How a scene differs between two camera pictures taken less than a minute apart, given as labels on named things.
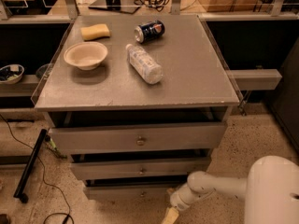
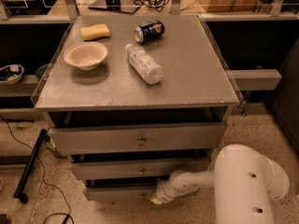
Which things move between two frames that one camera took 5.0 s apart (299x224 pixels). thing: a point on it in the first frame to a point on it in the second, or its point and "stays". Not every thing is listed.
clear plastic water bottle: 148,67 stays
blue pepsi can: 149,32 stays
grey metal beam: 255,79 stays
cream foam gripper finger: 170,217 to 155,200
